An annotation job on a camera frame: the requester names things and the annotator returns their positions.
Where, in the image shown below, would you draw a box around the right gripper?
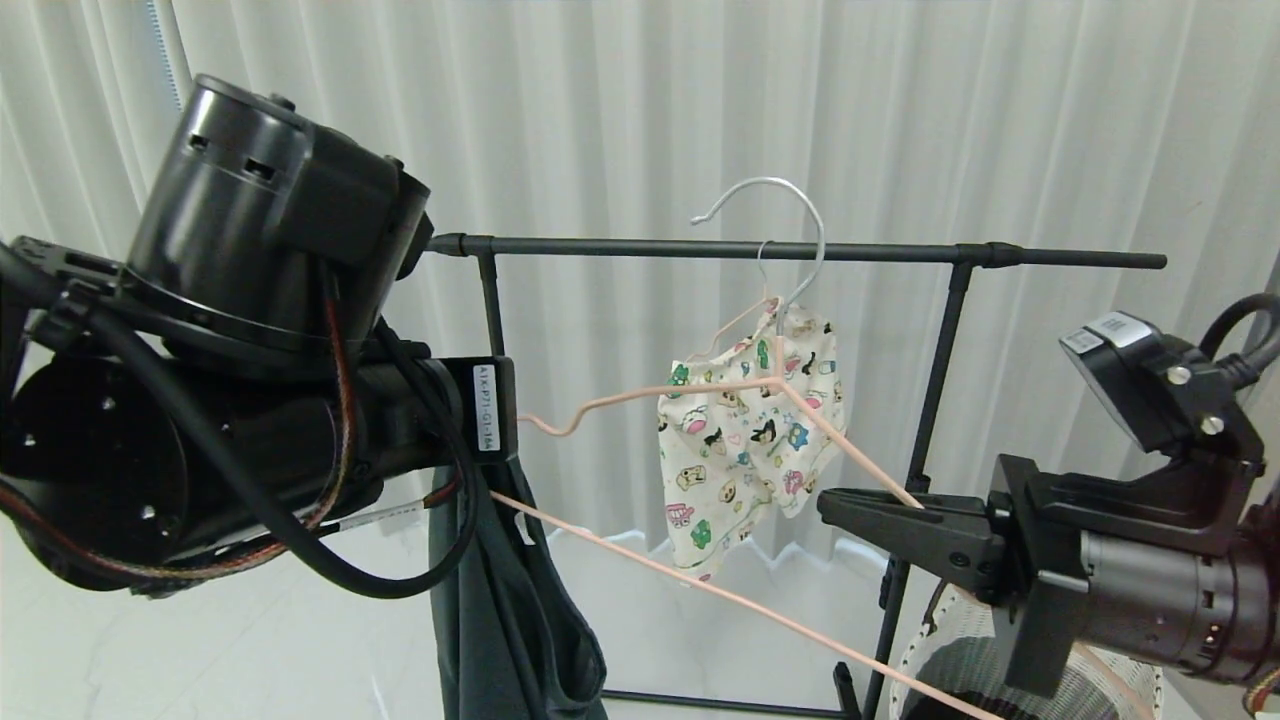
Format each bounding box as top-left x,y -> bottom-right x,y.
818,455 -> 1261,698

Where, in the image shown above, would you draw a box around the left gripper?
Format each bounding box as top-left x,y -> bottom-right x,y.
350,355 -> 519,481

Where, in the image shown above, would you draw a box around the cream printed shorts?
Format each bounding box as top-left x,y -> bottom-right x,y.
657,300 -> 846,581

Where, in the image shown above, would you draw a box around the pink clothes hanger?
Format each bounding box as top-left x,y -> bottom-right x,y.
688,240 -> 783,363
490,178 -> 1161,720

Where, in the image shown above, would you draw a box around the dark grey garment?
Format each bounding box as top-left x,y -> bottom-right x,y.
428,455 -> 609,720

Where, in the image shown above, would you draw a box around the white laundry basket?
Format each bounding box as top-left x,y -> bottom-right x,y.
890,583 -> 1166,720

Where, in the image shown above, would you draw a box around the black clothes rack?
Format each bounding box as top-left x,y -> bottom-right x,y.
425,233 -> 1168,720

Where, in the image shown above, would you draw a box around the black cable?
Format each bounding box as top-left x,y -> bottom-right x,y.
1198,292 -> 1280,391
0,240 -> 483,601

